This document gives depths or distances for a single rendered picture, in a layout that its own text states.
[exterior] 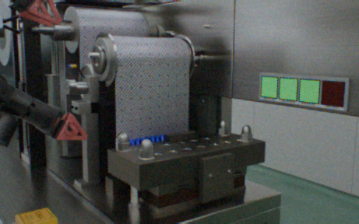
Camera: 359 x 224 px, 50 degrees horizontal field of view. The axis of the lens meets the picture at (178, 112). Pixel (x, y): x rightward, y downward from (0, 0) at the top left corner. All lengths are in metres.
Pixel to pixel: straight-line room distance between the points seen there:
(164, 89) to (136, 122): 0.12
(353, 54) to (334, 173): 2.96
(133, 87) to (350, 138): 2.82
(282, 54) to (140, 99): 0.39
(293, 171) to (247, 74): 3.04
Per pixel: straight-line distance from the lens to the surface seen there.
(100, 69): 1.04
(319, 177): 3.90
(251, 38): 1.07
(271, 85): 1.01
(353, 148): 3.65
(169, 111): 1.11
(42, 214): 0.91
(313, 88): 0.93
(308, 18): 0.96
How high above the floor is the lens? 1.27
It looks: 9 degrees down
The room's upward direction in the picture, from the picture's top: straight up
